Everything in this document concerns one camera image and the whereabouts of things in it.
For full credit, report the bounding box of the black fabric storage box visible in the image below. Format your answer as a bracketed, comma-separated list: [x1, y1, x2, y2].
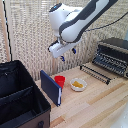
[0, 59, 52, 128]

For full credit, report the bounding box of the black wire rack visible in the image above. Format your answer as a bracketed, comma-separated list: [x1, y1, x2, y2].
[79, 63, 113, 86]

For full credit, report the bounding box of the dark blue book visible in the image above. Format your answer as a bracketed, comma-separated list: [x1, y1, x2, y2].
[39, 69, 63, 108]

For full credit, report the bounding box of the black toaster oven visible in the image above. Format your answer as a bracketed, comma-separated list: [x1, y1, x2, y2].
[97, 37, 128, 80]

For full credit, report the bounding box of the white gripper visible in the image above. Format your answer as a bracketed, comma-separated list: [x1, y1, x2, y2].
[48, 38, 83, 64]

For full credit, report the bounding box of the yellow food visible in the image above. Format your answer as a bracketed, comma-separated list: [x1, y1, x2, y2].
[72, 80, 85, 89]

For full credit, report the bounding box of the red plastic cup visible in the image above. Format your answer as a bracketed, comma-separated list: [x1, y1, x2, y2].
[53, 75, 67, 90]

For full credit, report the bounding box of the thin black pole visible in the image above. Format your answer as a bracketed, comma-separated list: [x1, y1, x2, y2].
[2, 0, 14, 62]

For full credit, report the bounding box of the white bowl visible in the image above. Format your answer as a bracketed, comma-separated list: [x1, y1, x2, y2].
[69, 77, 89, 93]

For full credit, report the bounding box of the wooden screen post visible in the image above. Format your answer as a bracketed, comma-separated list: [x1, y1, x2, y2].
[53, 0, 64, 76]

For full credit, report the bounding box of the bamboo blind screen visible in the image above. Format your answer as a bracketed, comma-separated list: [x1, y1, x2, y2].
[0, 0, 128, 81]

